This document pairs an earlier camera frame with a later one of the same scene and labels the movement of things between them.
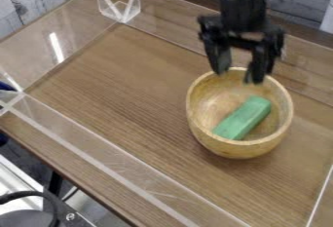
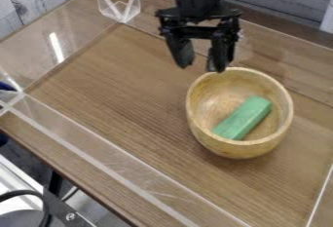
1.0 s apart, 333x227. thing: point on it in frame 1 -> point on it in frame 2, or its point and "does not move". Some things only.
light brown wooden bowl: [215, 95] does not move
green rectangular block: [240, 122] does not move
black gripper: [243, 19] -> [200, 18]
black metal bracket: [71, 217] does not move
